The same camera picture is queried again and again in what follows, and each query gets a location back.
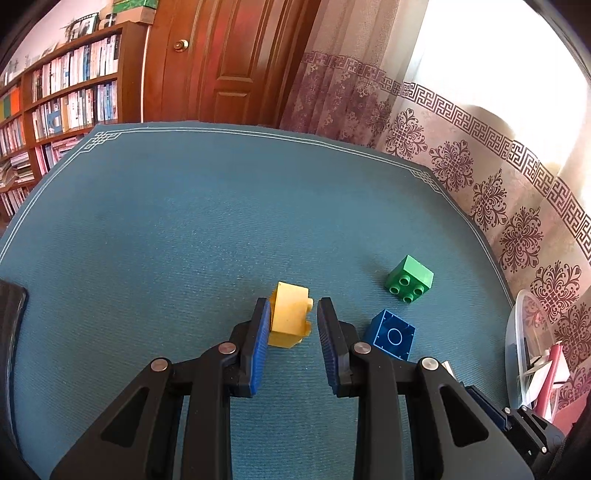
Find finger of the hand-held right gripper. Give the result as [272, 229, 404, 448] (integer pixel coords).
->
[464, 387, 513, 433]

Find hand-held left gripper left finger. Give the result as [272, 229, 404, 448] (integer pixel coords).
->
[50, 298, 272, 480]

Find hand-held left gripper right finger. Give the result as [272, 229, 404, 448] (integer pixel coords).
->
[316, 296, 536, 480]

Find yellow toy brick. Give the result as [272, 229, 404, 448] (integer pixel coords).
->
[268, 281, 315, 349]

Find pink foam tube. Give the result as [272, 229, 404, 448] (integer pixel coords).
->
[533, 340, 566, 416]

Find clear plastic container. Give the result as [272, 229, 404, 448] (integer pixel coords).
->
[505, 290, 583, 421]

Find teal covered desktop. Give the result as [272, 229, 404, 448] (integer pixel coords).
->
[0, 121, 515, 480]

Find blue toy brick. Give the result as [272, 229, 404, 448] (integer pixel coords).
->
[362, 309, 416, 361]

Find green toy brick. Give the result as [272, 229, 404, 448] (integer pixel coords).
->
[385, 255, 435, 304]

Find patterned curtain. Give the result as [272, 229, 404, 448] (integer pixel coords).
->
[277, 0, 591, 416]

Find wooden door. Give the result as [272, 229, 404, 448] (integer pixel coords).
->
[143, 0, 324, 127]

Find wooden bookshelf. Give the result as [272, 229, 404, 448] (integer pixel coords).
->
[0, 21, 148, 222]

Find rows of books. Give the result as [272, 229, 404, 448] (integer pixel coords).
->
[0, 34, 120, 215]

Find brown cardboard box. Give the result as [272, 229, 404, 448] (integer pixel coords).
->
[113, 7, 155, 25]

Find green box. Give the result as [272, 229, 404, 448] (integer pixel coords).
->
[112, 0, 160, 12]

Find picture frame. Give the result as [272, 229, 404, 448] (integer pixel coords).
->
[69, 14, 100, 40]

